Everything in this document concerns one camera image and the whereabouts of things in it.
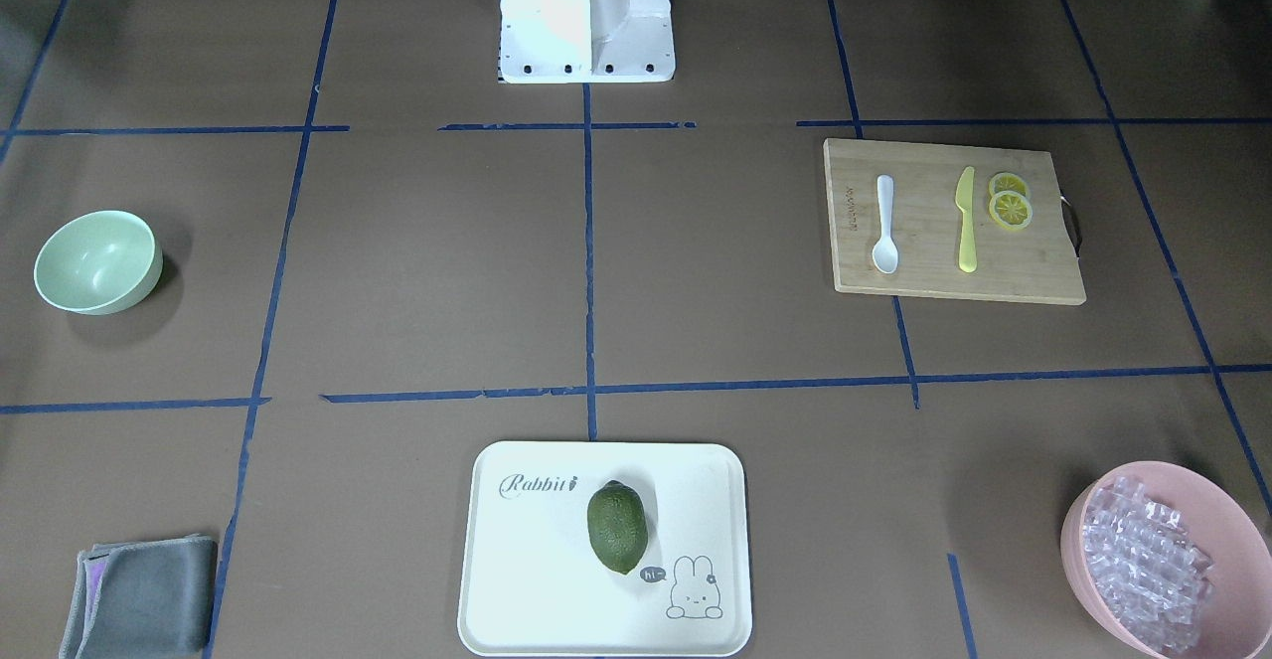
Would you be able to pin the white plastic spoon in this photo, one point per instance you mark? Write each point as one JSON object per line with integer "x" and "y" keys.
{"x": 885, "y": 253}

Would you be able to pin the light green bowl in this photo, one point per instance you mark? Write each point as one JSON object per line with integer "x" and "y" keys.
{"x": 99, "y": 264}

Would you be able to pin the pink bowl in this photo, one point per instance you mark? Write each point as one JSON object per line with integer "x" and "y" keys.
{"x": 1235, "y": 623}

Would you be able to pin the green avocado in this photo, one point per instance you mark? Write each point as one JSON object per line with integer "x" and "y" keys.
{"x": 616, "y": 526}

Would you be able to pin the white rabbit tray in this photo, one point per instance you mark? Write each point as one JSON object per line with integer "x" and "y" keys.
{"x": 531, "y": 584}

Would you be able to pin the bamboo cutting board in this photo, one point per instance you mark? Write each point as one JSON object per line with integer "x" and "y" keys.
{"x": 1035, "y": 266}

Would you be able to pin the yellow plastic knife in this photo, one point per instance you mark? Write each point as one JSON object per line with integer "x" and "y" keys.
{"x": 967, "y": 252}

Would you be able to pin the lemon slice lower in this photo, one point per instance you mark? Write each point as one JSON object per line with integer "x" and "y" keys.
{"x": 1011, "y": 210}

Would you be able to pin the lemon slice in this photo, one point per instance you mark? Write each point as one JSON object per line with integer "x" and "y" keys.
{"x": 1009, "y": 182}
{"x": 1011, "y": 210}

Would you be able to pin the lemon slice upper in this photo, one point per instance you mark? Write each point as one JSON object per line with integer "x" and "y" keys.
{"x": 1009, "y": 182}

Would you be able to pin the grey folded cloth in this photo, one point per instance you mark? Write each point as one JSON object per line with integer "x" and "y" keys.
{"x": 146, "y": 599}

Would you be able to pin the clear ice cubes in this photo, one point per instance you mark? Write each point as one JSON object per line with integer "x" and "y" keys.
{"x": 1147, "y": 570}

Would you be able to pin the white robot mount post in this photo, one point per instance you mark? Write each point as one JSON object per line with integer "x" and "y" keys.
{"x": 586, "y": 41}

